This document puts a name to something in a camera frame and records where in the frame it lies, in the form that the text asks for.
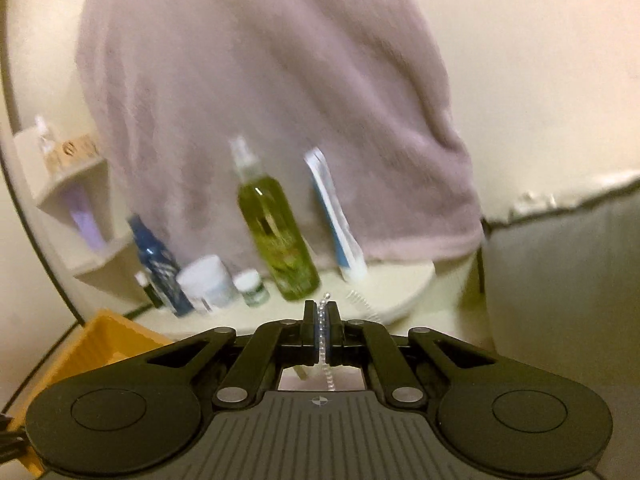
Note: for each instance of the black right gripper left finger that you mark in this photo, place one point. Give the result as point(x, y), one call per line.
point(260, 358)

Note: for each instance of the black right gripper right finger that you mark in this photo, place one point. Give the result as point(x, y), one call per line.
point(370, 347)

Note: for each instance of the orange ribbed plastic tray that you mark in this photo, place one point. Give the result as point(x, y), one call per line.
point(105, 340)

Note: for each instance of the small green white jar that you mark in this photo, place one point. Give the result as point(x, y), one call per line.
point(251, 287)

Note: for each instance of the white cream jar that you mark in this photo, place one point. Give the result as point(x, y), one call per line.
point(207, 283)

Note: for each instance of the yellow-green oil spray bottle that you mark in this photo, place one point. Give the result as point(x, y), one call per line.
point(270, 220)

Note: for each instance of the blue white squeeze tube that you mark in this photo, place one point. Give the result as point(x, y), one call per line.
point(349, 255)

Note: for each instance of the standing black white-capped stick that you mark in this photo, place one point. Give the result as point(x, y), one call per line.
point(149, 290)

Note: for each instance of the dark blue spray bottle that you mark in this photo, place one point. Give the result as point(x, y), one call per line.
point(160, 266)

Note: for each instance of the grey cushion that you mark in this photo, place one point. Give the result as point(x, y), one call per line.
point(561, 277)

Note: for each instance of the lavender cosmetic tube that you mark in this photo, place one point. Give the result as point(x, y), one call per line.
point(78, 204)

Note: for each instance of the cream corner shelf unit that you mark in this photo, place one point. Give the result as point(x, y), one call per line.
point(105, 279)

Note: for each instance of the clear bottle on top shelf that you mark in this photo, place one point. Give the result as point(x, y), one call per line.
point(48, 146)

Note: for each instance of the mauve hanging towel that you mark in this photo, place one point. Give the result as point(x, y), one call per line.
point(169, 83)

